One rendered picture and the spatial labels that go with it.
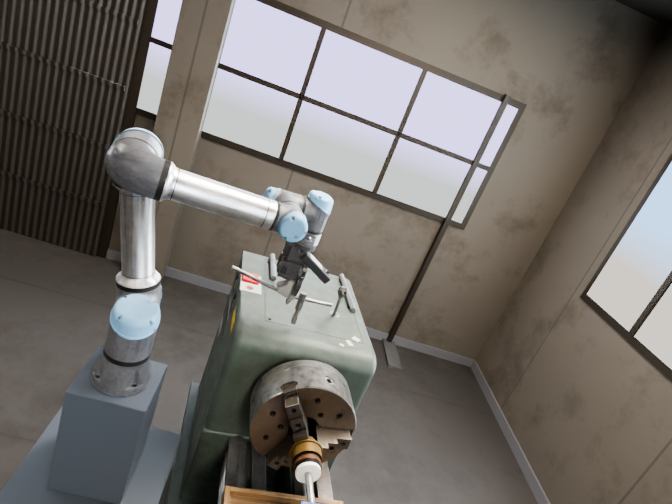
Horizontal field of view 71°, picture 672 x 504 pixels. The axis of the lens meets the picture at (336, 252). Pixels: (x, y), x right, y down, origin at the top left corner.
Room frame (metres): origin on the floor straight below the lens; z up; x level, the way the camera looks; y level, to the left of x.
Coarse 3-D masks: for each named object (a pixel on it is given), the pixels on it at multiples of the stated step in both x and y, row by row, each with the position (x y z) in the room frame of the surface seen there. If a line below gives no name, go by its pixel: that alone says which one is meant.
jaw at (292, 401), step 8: (296, 384) 1.11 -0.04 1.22; (288, 392) 1.09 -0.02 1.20; (296, 392) 1.09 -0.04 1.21; (288, 400) 1.07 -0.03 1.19; (296, 400) 1.07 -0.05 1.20; (288, 408) 1.05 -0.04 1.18; (296, 408) 1.06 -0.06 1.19; (296, 416) 1.06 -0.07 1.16; (304, 416) 1.08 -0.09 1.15; (296, 424) 1.04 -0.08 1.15; (304, 424) 1.05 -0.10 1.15; (296, 432) 1.04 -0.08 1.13; (304, 432) 1.04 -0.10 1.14; (296, 440) 1.02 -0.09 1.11
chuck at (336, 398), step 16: (304, 368) 1.18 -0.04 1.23; (272, 384) 1.12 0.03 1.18; (288, 384) 1.12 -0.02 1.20; (304, 384) 1.11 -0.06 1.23; (320, 384) 1.13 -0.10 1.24; (336, 384) 1.17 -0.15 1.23; (256, 400) 1.11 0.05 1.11; (272, 400) 1.08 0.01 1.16; (304, 400) 1.10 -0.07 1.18; (320, 400) 1.12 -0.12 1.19; (336, 400) 1.13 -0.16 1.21; (256, 416) 1.07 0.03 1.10; (272, 416) 1.08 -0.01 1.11; (288, 416) 1.09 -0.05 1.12; (320, 416) 1.12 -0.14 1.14; (336, 416) 1.14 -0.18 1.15; (352, 416) 1.15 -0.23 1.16; (256, 432) 1.07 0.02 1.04; (272, 432) 1.09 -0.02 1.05; (288, 432) 1.10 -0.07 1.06; (256, 448) 1.08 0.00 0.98; (272, 448) 1.09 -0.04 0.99
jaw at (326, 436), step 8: (312, 432) 1.14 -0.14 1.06; (320, 432) 1.10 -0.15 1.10; (328, 432) 1.11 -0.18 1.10; (336, 432) 1.12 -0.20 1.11; (344, 432) 1.13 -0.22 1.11; (352, 432) 1.15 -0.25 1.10; (320, 440) 1.07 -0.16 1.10; (328, 440) 1.08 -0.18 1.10; (336, 440) 1.09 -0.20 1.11; (344, 440) 1.11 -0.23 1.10; (328, 448) 1.05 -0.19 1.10; (336, 448) 1.10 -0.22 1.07; (344, 448) 1.11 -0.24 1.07
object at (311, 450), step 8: (304, 440) 1.02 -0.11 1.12; (312, 440) 1.03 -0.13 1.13; (296, 448) 1.01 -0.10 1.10; (304, 448) 1.00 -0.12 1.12; (312, 448) 1.01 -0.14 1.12; (320, 448) 1.04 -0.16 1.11; (296, 456) 0.99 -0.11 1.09; (304, 456) 0.98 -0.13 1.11; (312, 456) 0.99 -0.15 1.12; (320, 456) 1.01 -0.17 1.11; (296, 464) 0.97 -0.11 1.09; (320, 464) 0.98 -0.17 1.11
